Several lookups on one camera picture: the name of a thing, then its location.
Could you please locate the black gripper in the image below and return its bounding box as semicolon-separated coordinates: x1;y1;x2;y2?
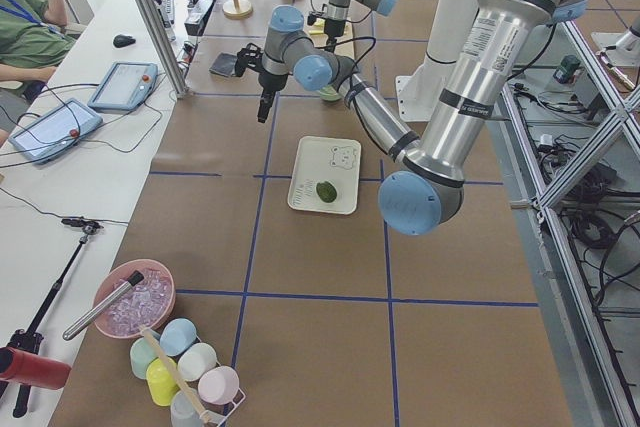
307;9;348;52
236;44;289;123

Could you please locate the light green bowl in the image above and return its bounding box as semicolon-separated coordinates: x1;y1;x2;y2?
317;86;341;102

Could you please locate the steel tube in bowl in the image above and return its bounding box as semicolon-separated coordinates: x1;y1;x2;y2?
62;270;144;341

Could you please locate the pink bowl with ice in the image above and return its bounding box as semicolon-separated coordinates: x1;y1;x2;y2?
94;259;176;340

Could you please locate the bamboo cutting board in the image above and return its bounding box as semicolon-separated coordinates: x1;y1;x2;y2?
299;15;355;69

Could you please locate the grey folded cloth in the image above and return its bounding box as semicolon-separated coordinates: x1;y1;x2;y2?
209;52;244;78

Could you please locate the white bear tray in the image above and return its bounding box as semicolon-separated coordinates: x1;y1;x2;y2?
287;136;361;215

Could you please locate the wooden cup tree stand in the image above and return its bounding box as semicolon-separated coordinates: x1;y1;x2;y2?
222;0;253;20

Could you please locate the green avocado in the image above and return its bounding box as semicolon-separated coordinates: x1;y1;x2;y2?
315;181;337;203

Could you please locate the blue teach pendant far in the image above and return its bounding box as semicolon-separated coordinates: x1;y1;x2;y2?
87;61;159;112

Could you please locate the blue teach pendant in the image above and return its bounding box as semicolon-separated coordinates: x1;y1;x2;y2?
87;61;159;112
8;98;103;164

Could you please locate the black computer mouse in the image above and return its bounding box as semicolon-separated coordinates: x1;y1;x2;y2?
112;34;136;48

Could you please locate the blue teach pendant near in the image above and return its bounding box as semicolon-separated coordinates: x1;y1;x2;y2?
8;98;103;164

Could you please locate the person in green shirt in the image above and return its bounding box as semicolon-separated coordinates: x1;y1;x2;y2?
1;0;75;102

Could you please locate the blue plastic cup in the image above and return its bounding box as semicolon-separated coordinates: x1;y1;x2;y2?
159;318;197;357

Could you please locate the white plastic cup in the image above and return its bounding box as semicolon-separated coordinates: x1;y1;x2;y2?
178;342;218;382

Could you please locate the mint plastic cup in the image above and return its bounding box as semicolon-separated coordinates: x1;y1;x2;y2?
129;337;157;380

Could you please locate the pink plastic cup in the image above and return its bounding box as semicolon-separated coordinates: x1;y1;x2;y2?
198;366;240;405

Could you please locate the yellow plastic cup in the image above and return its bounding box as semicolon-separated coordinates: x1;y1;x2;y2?
146;358;180;407

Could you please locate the wooden stick on cups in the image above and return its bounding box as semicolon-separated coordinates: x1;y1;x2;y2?
140;327;213;425

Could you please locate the grey plastic cup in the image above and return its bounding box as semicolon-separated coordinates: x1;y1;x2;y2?
170;391;204;427

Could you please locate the black selfie stick tripod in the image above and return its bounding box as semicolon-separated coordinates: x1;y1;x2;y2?
1;217;103;418

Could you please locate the red bottle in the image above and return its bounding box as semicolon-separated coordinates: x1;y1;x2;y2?
1;347;71;390

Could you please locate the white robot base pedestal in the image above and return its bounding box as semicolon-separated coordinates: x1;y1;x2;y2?
396;0;478;122

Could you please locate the aluminium frame post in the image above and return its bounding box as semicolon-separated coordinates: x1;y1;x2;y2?
135;0;188;99

